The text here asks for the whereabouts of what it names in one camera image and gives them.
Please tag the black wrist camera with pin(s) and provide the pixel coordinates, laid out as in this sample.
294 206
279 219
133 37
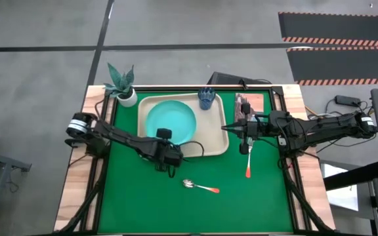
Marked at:
245 108
163 133

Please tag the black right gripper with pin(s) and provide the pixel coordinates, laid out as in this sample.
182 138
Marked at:
254 128

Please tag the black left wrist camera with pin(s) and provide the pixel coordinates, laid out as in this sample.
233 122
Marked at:
163 133

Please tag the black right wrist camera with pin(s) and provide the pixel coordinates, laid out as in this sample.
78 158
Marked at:
245 108

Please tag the black striped-edge floor mat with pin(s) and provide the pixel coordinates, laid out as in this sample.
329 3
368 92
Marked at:
340 64
340 26

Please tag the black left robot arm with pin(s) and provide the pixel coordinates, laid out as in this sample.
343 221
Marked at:
117 134

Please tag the green table mat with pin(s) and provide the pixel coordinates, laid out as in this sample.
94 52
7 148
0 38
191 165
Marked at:
176 213

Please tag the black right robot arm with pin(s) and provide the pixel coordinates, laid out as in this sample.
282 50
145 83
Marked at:
323 126

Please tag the blue faceted cup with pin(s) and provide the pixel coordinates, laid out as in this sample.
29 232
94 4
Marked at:
206 100

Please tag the beige plastic tray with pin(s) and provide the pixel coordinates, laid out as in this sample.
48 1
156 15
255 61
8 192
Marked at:
212 131

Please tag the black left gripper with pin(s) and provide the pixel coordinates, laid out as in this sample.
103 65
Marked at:
166 154

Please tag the teal round plate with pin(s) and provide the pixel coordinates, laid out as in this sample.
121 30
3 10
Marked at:
172 118

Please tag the black power adapter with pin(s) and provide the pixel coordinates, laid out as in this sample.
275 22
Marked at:
348 100

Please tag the white plant pot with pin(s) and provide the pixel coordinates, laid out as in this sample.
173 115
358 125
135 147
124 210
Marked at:
130 101

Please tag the green snake plant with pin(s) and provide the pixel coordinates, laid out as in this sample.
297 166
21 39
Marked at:
120 82

